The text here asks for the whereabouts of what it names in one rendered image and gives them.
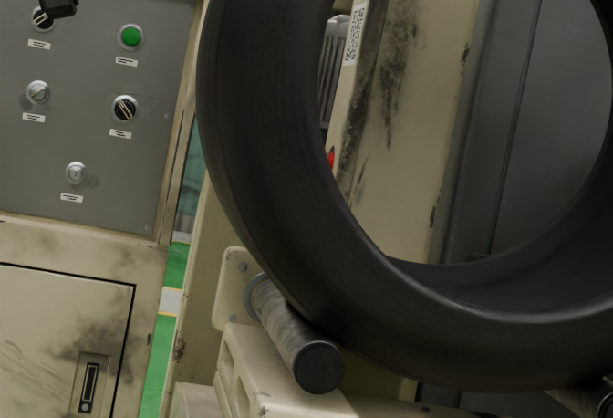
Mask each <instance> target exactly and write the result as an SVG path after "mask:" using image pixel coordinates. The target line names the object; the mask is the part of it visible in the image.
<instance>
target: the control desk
mask: <svg viewBox="0 0 613 418"><path fill-rule="evenodd" d="M209 1H210V0H78V2H79V5H77V12H76V13H75V14H74V15H73V16H69V17H64V18H59V19H52V18H49V17H47V15H46V12H42V10H41V8H40V4H39V3H38V1H37V0H0V418H139V413H140V404H141V399H142V394H143V389H144V384H145V380H146V374H147V369H148V365H149V359H150V355H151V345H152V341H153V336H154V331H155V326H156V321H157V317H158V311H159V306H160V302H161V292H162V288H163V282H164V278H165V273H166V268H167V263H168V258H169V253H170V252H169V249H168V246H170V245H171V241H172V235H173V230H174V226H175V220H176V215H177V211H178V205H179V201H180V196H181V191H182V182H183V177H184V172H185V167H186V163H187V157H188V152H189V148H190V143H191V137H192V129H193V124H194V119H195V114H196V102H195V75H196V62H197V54H198V46H199V41H200V36H201V32H202V27H203V20H204V17H205V13H206V9H207V6H208V4H209Z"/></svg>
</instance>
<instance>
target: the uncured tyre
mask: <svg viewBox="0 0 613 418"><path fill-rule="evenodd" d="M334 2H335V0H210V1H209V4H208V6H207V9H206V13H205V17H204V20H203V27H202V32H201V36H200V41H199V46H198V54H197V62H196V75H195V102H196V114H197V123H198V130H199V135H200V141H201V145H202V149H203V157H204V160H205V163H206V167H207V170H208V173H209V175H210V178H211V181H212V184H213V188H214V190H215V192H216V195H217V197H218V199H219V202H220V204H221V206H222V208H223V210H224V212H225V214H226V216H227V218H228V220H229V222H230V224H231V225H232V227H233V229H234V231H235V232H236V233H237V235H238V236H239V238H240V240H241V241H242V243H243V244H244V246H245V247H246V249H247V250H248V251H249V253H250V254H251V255H252V257H253V258H254V259H255V261H256V262H257V264H258V265H259V266H260V267H261V268H262V269H263V270H264V272H265V273H266V275H267V276H268V277H269V278H270V280H271V281H272V282H273V284H274V285H275V286H276V288H277V289H278V290H279V291H280V292H281V293H282V295H283V296H284V297H285V298H286V299H287V300H288V301H289V302H290V303H291V304H292V306H293V307H294V308H295V309H296V310H297V311H298V312H299V313H300V314H302V315H303V316H304V317H305V318H306V319H307V320H308V321H309V322H310V323H312V324H313V325H314V326H315V327H316V328H318V329H319V330H320V331H322V332H323V333H324V334H325V335H327V336H328V337H329V338H331V339H332V340H333V341H335V342H336V343H337V344H339V345H340V346H342V347H343V348H345V349H346V350H349V351H350V352H352V353H354V354H355V355H357V356H359V357H360V358H361V359H363V360H365V361H368V362H370V363H372V364H374V365H376V366H378V367H380V368H381V369H384V370H386V371H390V372H392V373H395V374H397V375H399V376H402V377H404V378H407V379H410V380H413V381H418V382H421V383H425V384H429V385H432V386H436V387H441V388H445V389H450V390H455V391H463V392H481V393H517V392H541V391H548V390H554V389H560V388H565V387H569V386H573V385H577V384H580V383H584V382H588V381H593V380H596V379H599V378H602V377H604V376H607V375H609V374H612V373H613V0H590V2H591V4H592V6H593V7H594V9H595V11H596V13H597V17H598V19H599V22H600V24H601V26H602V29H603V32H604V36H605V39H606V42H607V46H608V54H609V60H610V66H611V79H612V95H611V107H610V113H609V120H608V127H607V131H606V135H605V139H604V141H603V144H602V147H601V150H600V152H599V155H598V157H597V160H596V162H595V165H594V167H593V169H592V171H591V172H590V174H589V176H588V177H587V179H586V181H585V183H584V184H583V186H582V187H581V189H580V190H579V192H578V193H577V195H576V196H575V197H574V199H573V200H572V201H571V202H570V204H569V205H568V206H567V207H566V208H565V209H564V210H563V212H562V213H561V214H560V215H559V216H558V217H557V218H555V219H554V220H553V221H552V222H551V223H550V224H549V225H547V226H546V227H545V228H544V229H542V230H541V231H540V232H538V233H537V234H535V235H534V236H532V237H530V238H529V239H527V240H526V241H524V242H523V243H521V244H520V245H518V246H515V247H513V248H511V249H508V250H506V251H504V252H502V253H500V254H497V255H494V256H489V257H486V258H483V259H480V260H475V261H471V262H465V263H459V264H447V265H434V264H422V263H415V262H410V261H405V260H401V259H398V258H395V257H391V256H386V255H385V254H384V253H383V252H382V251H381V250H380V249H379V248H378V247H377V246H376V245H375V244H374V242H373V241H372V240H371V239H370V238H369V236H368V235H367V234H366V232H365V231H364V230H363V228H362V227H361V226H360V224H359V223H358V221H357V219H356V218H355V216H354V215H353V214H352V213H351V211H350V209H349V208H348V205H347V203H346V201H345V199H344V198H343V196H342V194H341V191H340V190H339V188H338V185H337V182H336V180H335V177H334V175H333V172H332V171H331V168H330V165H329V162H328V158H327V154H326V150H325V146H324V142H323V138H322V132H321V127H320V121H319V113H318V99H317V82H318V68H319V60H320V53H321V48H322V43H323V38H324V35H325V30H326V27H327V21H328V18H329V15H330V12H331V9H332V7H333V4H334Z"/></svg>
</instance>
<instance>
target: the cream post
mask: <svg viewBox="0 0 613 418"><path fill-rule="evenodd" d="M479 1H480V0H354V1H353V6H352V11H351V16H350V20H349V25H348V33H347V39H346V44H345V48H344V53H343V58H342V63H341V70H340V74H339V79H338V86H337V91H336V95H335V99H334V104H333V109H332V114H331V119H330V123H329V128H328V133H327V141H326V147H325V150H326V153H329V152H334V153H335V158H334V164H333V169H332V172H333V175H334V177H335V180H336V182H337V185H338V188H339V190H340V191H341V194H342V196H343V198H344V199H345V201H346V203H347V205H348V208H349V209H350V211H351V213H352V214H353V215H354V216H355V218H356V219H357V221H358V223H359V224H360V226H361V227H362V228H363V230H364V231H365V232H366V234H367V235H368V236H369V238H370V239H371V240H372V241H373V242H374V244H375V245H376V246H377V247H378V248H379V249H380V250H381V251H382V252H383V253H384V254H385V255H386V256H391V257H395V258H398V259H401V260H405V261H410V262H415V263H422V264H427V260H428V255H429V251H430V246H431V238H432V233H433V228H434V224H435V219H436V214H437V210H438V205H439V201H440V196H441V191H442V183H443V178H444V174H445V169H446V164H447V160H448V155H449V150H450V146H451V141H452V133H453V128H454V123H455V119H456V114H457V109H458V105H459V100H460V96H461V91H462V83H463V78H464V73H465V69H466V64H467V59H468V55H469V50H470V45H471V42H472V37H473V29H474V24H475V19H476V15H477V10H478V5H479ZM366 2H367V4H366V9H365V14H364V18H363V24H362V28H361V33H360V38H359V42H358V51H357V55H356V61H355V65H349V66H343V63H344V57H345V53H346V48H347V43H348V35H349V30H350V26H351V20H352V16H353V11H354V6H356V5H361V4H363V3H366ZM340 354H341V355H342V357H343V360H344V362H345V374H344V377H343V380H342V381H341V383H340V384H339V386H338V389H339V390H340V391H345V392H356V393H362V394H368V395H374V396H380V397H386V398H391V399H398V400H399V399H400V392H401V387H402V383H403V378H404V377H402V376H399V375H397V374H395V373H392V372H390V371H386V370H384V369H381V368H380V367H378V366H376V365H374V364H372V363H370V362H368V361H365V360H363V359H361V358H360V357H359V356H357V355H355V354H354V353H349V352H344V351H340Z"/></svg>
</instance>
